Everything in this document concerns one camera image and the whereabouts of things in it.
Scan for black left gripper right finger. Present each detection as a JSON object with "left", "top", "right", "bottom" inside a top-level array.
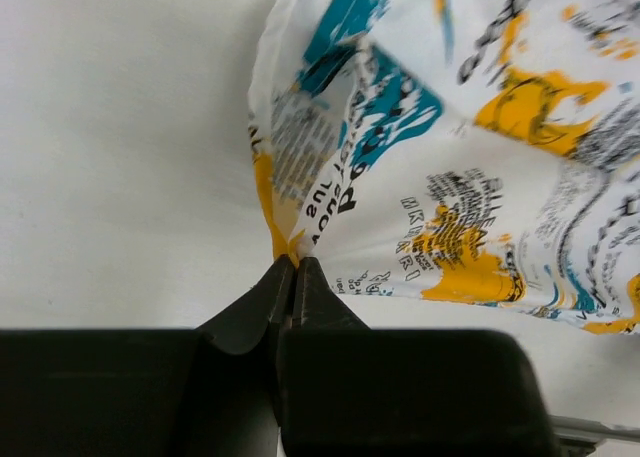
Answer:
[{"left": 278, "top": 258, "right": 560, "bottom": 456}]

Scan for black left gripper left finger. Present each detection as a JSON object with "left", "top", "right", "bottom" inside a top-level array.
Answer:
[{"left": 1, "top": 260, "right": 295, "bottom": 456}]

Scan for white printed patterned shorts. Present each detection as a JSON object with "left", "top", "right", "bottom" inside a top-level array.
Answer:
[{"left": 248, "top": 0, "right": 639, "bottom": 335}]

